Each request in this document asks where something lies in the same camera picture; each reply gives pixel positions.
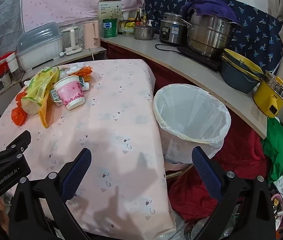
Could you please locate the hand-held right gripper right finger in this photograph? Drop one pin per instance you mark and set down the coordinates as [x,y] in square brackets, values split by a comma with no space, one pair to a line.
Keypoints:
[205,172]

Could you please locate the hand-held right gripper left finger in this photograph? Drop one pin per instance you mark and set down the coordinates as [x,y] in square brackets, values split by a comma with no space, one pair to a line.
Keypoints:
[79,170]

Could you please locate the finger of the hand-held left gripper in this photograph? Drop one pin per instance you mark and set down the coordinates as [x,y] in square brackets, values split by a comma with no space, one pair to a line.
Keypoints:
[16,145]

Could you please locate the small orange bag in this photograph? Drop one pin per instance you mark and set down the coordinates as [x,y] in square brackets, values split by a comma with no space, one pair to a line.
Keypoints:
[19,113]

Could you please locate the green tea carton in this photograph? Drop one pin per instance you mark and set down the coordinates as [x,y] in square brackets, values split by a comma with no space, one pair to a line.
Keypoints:
[54,96]

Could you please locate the white lined trash bin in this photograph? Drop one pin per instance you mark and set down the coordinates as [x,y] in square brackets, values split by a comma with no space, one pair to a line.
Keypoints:
[189,112]

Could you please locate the yellow green plastic bag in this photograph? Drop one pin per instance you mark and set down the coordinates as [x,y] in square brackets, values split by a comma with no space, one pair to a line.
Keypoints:
[39,85]

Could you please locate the pink patterned paper cup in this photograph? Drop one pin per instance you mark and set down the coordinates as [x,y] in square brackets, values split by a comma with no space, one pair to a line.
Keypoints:
[70,92]

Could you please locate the orange wrapper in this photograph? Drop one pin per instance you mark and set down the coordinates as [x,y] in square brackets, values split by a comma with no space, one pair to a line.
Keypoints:
[85,71]

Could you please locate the red cloth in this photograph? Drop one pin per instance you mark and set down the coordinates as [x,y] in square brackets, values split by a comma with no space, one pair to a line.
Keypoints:
[244,142]

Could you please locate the green cloth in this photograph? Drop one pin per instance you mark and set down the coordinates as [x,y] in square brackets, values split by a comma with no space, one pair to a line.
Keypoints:
[276,150]

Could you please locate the white lidded glass jar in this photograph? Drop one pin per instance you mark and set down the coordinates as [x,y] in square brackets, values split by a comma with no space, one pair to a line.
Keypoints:
[12,63]

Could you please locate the white dish box clear lid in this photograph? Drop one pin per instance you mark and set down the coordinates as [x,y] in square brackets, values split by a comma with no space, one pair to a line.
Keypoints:
[41,52]

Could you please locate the yellow electric pot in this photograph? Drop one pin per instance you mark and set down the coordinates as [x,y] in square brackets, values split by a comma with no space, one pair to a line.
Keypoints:
[266,97]

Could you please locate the yellow rimmed basin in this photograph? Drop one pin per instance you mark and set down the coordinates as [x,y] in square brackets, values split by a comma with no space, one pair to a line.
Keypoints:
[229,62]
[244,60]

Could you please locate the black induction cooktop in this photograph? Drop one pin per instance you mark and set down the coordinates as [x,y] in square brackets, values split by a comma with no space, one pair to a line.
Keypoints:
[196,57]

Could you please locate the white glass kettle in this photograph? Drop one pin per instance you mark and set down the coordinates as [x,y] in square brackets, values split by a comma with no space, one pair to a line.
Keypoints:
[75,38]

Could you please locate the pink electric kettle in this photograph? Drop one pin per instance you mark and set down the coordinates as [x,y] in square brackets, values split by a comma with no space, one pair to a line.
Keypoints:
[90,35]

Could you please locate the large steel steamer pot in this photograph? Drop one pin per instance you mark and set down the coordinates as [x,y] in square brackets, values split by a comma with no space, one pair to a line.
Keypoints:
[209,35]

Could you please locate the steel rice cooker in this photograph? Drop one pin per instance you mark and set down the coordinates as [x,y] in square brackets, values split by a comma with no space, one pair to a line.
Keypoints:
[171,32]

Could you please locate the green tin can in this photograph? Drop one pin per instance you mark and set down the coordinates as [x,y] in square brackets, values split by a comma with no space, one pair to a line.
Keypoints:
[109,28]

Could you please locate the clear food container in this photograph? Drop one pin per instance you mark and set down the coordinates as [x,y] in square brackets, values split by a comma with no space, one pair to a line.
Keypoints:
[128,32]

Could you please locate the blue floral cloth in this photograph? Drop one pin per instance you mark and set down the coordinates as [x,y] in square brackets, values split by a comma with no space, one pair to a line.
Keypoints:
[256,30]

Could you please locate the small steel lidded pot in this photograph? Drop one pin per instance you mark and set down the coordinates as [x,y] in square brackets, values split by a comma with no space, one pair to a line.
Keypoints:
[144,32]

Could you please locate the dark sauce bottle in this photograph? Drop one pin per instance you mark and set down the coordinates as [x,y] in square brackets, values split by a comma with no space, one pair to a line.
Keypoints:
[121,23]

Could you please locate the pink dotted curtain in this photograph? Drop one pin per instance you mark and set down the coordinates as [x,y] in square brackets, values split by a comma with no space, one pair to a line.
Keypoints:
[69,0]

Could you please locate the white pump bottle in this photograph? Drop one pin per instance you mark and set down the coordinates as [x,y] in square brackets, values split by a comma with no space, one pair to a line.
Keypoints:
[150,23]

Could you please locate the white green cardboard box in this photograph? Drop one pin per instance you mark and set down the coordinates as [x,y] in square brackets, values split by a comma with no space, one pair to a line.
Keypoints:
[109,10]

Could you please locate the amber bottle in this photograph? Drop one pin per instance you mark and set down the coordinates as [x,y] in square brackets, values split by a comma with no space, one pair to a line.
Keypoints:
[144,19]

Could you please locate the brown glass bottle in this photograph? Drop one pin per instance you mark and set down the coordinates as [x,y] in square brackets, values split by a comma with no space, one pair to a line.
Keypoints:
[138,16]

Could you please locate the purple towel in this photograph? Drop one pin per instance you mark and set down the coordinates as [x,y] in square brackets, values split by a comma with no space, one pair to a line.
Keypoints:
[214,7]

